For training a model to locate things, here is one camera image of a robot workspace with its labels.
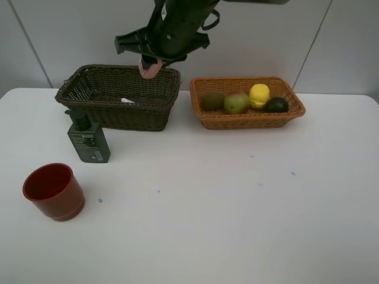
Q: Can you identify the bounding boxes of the dark green pump bottle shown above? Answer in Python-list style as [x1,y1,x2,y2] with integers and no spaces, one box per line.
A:
[65,109,111,163]

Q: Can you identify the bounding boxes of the dark brown wicker basket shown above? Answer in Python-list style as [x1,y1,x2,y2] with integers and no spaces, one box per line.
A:
[55,64,181,132]

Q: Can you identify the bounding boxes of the orange wicker basket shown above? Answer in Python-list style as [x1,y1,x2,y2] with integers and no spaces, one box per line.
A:
[190,76,306,130]

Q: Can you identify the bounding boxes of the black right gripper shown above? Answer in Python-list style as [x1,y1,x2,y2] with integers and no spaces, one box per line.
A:
[115,0,220,64]

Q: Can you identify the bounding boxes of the brown kiwi fruit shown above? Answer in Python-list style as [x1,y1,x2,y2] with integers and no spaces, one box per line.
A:
[201,91,225,111]

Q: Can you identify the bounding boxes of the dark green avocado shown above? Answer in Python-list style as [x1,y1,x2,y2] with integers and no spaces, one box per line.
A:
[264,97,289,113]

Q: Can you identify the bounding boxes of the green red pear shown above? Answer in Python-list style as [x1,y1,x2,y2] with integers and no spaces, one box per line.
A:
[223,92,250,115]

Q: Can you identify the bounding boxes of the yellow lemon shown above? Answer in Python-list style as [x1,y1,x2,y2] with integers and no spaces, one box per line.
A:
[249,84,270,109]

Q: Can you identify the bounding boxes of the white marker pink caps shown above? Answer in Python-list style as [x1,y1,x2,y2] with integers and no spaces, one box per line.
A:
[121,98,135,104]

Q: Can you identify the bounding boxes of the red plastic cup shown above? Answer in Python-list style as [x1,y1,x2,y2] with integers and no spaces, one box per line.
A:
[23,163,85,222]

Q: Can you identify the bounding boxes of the pink bottle white cap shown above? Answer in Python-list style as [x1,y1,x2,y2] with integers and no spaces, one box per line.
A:
[139,57,163,79]

